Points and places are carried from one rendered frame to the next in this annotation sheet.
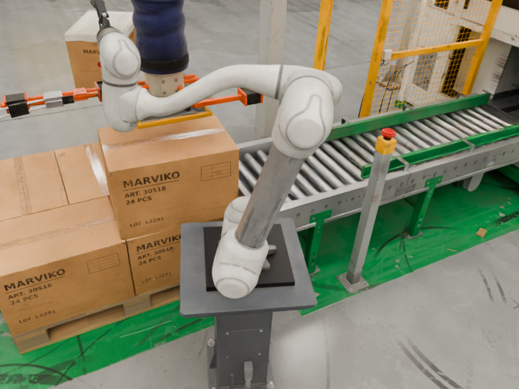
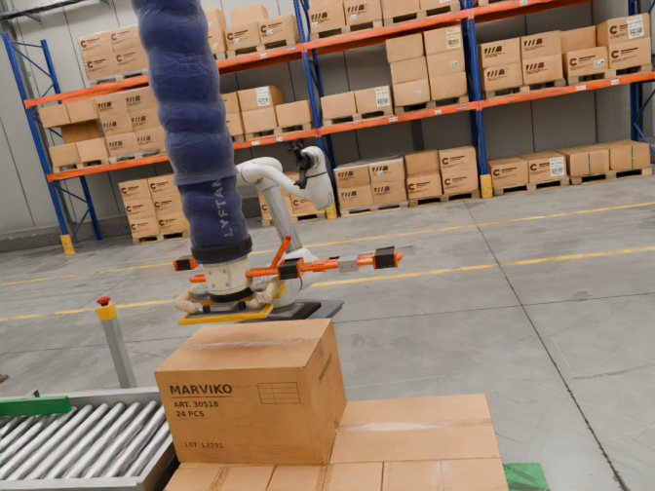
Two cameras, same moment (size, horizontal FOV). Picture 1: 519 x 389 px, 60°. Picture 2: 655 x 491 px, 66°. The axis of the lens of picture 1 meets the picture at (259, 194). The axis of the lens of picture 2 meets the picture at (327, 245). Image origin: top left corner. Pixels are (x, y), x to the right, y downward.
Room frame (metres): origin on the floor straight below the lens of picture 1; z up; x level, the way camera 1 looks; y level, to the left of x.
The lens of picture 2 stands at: (3.04, 1.95, 1.73)
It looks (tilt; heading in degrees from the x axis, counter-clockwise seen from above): 14 degrees down; 221
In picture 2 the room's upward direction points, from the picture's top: 10 degrees counter-clockwise
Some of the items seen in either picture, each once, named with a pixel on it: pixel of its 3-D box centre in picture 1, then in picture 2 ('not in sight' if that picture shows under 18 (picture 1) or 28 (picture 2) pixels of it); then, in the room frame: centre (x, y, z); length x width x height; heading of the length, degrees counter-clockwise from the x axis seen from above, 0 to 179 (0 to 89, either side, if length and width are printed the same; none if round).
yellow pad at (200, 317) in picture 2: not in sight; (224, 310); (1.99, 0.49, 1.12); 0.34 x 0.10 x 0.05; 118
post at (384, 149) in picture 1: (367, 218); (130, 390); (1.92, -0.60, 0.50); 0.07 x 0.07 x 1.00; 29
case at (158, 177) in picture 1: (169, 173); (257, 388); (1.90, 0.46, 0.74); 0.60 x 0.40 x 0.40; 115
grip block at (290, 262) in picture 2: (106, 90); (290, 268); (1.79, 0.67, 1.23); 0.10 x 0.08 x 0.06; 28
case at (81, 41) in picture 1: (108, 49); not in sight; (3.40, 1.21, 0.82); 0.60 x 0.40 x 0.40; 3
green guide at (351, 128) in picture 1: (408, 113); not in sight; (3.05, -1.06, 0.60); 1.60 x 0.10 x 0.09; 119
